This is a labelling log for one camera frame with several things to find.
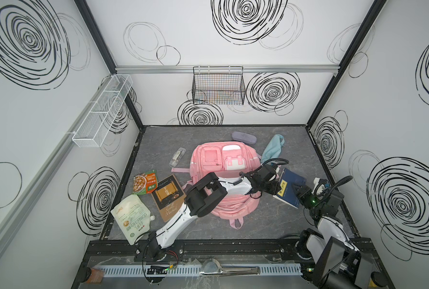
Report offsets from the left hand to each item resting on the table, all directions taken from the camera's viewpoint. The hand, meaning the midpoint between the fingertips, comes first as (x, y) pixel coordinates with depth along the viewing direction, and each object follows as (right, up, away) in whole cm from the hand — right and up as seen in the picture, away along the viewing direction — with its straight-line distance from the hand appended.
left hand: (282, 188), depth 90 cm
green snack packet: (-70, +2, +2) cm, 70 cm away
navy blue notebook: (+3, -3, 0) cm, 4 cm away
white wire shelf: (-84, +28, -17) cm, 90 cm away
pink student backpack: (-27, +14, +7) cm, 31 cm away
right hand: (+2, +2, -5) cm, 6 cm away
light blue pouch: (-1, +19, +11) cm, 22 cm away
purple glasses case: (-17, +26, +21) cm, 38 cm away
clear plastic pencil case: (-56, +15, +13) cm, 59 cm away
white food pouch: (-72, -12, -7) cm, 73 cm away
